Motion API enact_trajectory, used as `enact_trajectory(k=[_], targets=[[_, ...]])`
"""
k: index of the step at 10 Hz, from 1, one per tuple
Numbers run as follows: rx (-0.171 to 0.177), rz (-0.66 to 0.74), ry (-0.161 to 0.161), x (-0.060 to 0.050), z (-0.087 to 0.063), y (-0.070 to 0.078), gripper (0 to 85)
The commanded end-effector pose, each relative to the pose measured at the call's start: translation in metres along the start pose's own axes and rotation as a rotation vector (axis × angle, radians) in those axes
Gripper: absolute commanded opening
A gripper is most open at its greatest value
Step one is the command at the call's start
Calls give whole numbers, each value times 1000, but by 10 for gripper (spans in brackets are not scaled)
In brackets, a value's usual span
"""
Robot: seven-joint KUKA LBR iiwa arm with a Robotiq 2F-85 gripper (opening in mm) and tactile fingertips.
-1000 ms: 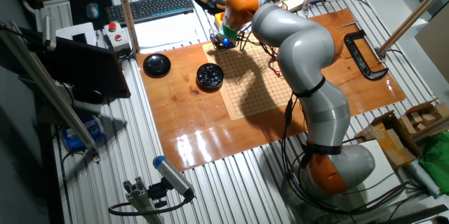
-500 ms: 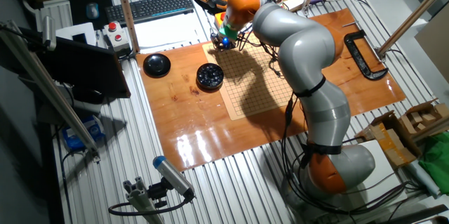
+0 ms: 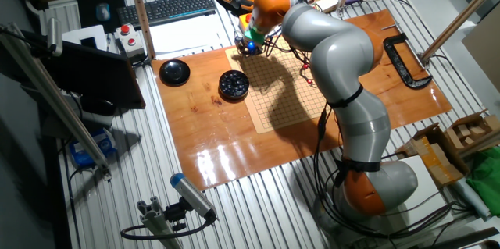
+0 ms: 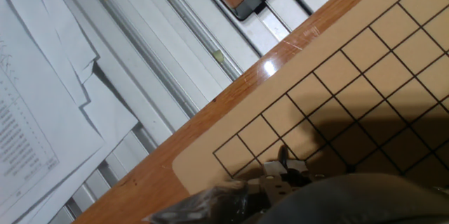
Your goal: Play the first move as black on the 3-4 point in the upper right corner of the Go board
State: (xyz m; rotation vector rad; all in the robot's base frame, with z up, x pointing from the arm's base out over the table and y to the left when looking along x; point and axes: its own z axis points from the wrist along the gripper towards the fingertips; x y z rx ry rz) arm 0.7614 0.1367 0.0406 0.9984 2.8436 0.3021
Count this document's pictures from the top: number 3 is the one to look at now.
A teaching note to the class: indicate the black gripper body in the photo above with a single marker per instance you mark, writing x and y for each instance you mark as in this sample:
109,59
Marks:
252,49

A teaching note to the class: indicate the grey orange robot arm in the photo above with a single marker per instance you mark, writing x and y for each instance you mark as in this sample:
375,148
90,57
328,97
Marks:
336,54

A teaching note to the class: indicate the beige go board mat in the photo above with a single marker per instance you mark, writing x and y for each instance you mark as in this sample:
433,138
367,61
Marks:
269,116

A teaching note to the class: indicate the glossy orange wooden board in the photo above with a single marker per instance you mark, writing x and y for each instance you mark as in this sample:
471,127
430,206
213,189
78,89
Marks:
195,143

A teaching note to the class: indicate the green flange adapter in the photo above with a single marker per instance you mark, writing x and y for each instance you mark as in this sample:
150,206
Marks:
256,36

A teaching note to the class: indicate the orange box red button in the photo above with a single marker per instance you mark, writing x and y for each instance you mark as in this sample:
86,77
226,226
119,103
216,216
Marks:
245,20

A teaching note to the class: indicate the black bowl of go stones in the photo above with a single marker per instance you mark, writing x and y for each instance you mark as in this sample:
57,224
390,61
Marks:
233,84

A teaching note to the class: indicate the white paper sheets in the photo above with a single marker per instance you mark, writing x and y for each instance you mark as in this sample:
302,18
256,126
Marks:
187,34

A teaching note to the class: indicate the black round bowl lid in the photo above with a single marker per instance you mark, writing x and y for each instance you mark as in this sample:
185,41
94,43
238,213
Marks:
174,72

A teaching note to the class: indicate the white gold packet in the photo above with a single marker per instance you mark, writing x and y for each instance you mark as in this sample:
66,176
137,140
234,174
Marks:
326,3

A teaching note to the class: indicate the black computer keyboard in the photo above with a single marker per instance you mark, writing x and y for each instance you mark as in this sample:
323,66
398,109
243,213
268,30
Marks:
168,7

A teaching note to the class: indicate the white box two red buttons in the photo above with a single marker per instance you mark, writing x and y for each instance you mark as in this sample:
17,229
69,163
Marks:
131,42

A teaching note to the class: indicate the grey computer mouse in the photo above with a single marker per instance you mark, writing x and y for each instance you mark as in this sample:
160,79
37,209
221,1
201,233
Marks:
103,11

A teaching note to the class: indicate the black monitor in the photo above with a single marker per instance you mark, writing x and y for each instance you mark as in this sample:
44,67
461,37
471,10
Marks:
97,77

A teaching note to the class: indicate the black C-clamp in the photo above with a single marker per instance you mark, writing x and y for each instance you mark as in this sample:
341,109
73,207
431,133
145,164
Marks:
414,81

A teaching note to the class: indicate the black mouse pad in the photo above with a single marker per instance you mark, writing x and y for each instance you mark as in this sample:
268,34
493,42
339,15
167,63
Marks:
88,7

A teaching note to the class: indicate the white framed tablet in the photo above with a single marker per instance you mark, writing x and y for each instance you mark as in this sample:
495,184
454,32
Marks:
78,36

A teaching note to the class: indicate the blue plastic packet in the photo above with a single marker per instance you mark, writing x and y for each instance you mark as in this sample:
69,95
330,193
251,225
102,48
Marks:
91,147

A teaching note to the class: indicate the short aluminium profile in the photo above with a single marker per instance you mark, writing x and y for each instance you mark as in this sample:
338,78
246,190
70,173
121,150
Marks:
156,221

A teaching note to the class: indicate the silver tube-shaped device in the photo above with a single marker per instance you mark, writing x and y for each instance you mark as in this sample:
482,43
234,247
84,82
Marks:
54,36

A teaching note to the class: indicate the long aluminium profile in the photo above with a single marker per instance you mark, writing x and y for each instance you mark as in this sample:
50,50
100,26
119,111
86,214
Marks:
58,100

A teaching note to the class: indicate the open brown cardboard box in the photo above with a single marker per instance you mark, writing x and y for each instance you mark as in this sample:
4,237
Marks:
433,159

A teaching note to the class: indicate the white flat sheet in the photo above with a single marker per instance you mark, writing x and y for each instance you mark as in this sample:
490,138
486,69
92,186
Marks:
429,194

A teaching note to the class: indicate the cardboard box wooden blocks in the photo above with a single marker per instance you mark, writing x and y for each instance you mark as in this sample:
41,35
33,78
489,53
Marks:
468,130

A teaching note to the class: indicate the brown cardboard panel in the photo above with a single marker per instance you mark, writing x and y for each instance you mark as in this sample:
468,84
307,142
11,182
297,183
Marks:
484,50

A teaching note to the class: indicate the white rolled sheet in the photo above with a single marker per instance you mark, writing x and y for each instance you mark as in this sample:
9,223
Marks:
470,198

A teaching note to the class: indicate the green cloth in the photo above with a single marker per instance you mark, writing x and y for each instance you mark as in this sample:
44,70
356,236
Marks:
486,182

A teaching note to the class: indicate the silver camera blue end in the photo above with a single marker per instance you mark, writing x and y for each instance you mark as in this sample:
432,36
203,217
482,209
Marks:
191,194

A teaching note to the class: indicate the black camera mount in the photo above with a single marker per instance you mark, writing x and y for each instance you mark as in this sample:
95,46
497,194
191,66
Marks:
176,214

